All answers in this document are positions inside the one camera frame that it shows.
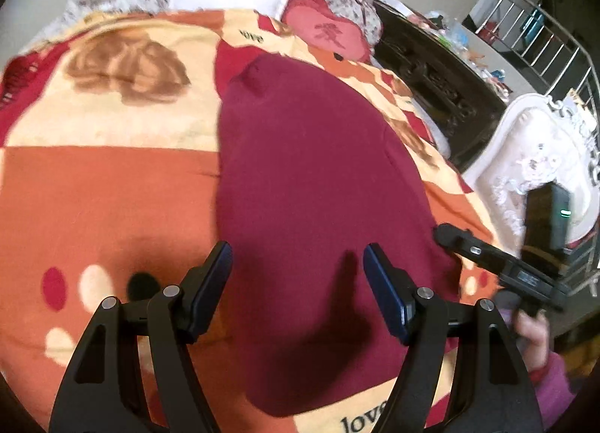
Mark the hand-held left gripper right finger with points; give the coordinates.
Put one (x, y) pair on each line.
(384, 292)

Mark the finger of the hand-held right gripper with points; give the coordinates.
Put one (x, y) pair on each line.
(468, 247)

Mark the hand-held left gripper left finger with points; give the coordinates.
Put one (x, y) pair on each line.
(211, 283)

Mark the maroon shirt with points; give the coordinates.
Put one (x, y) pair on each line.
(318, 156)

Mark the person's right forearm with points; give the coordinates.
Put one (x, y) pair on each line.
(553, 395)

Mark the person's right hand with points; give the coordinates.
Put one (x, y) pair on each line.
(532, 337)

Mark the white ornate chair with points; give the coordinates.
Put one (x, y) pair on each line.
(515, 151)

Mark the printed blanket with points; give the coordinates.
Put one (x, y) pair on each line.
(108, 179)

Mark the dark carved wooden dresser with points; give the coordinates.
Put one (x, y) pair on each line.
(440, 90)

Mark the metal railing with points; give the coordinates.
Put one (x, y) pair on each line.
(558, 43)

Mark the clutter of small things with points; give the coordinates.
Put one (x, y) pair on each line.
(464, 46)

